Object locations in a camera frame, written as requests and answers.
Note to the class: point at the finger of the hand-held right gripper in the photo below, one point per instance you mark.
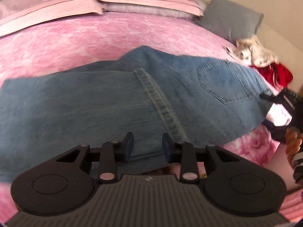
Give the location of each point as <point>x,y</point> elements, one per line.
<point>277,132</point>
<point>274,98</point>

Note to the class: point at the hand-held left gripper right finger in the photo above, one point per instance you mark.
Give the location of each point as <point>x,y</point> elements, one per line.
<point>167,147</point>

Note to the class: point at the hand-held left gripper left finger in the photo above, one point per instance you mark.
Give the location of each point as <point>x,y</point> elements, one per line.
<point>129,146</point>

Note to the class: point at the blue denim jeans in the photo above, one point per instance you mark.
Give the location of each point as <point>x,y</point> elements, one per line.
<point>94,104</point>

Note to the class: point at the person's right hand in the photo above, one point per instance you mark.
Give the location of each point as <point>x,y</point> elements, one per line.
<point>294,144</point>

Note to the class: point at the red garment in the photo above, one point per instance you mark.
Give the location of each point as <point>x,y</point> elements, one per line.
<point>281,75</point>

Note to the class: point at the cream white garment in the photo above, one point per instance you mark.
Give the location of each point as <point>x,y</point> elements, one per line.
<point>255,52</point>

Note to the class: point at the grey blue cushion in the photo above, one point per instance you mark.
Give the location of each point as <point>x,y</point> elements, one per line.
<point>229,16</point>

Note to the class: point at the pink floral blanket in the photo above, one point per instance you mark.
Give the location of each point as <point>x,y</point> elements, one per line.
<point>82,40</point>

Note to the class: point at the pink pillows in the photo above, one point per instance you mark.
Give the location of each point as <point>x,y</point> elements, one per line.
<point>35,9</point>

